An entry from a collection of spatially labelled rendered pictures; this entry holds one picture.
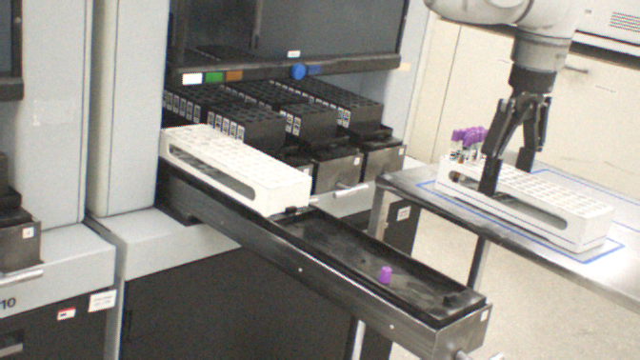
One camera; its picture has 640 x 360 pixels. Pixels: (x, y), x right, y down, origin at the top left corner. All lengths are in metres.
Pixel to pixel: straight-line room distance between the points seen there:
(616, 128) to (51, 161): 2.58
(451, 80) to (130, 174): 2.62
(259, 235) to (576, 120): 2.43
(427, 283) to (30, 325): 0.59
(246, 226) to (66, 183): 0.29
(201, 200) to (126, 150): 0.15
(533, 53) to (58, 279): 0.83
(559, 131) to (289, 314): 2.12
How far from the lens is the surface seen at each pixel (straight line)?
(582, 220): 1.28
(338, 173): 1.54
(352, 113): 1.64
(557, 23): 1.29
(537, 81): 1.31
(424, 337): 1.00
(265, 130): 1.45
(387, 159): 1.66
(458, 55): 3.72
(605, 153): 3.42
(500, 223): 1.34
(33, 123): 1.20
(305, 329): 1.69
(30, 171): 1.22
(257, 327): 1.56
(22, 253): 1.16
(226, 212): 1.23
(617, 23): 3.38
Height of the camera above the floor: 1.30
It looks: 20 degrees down
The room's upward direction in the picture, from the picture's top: 9 degrees clockwise
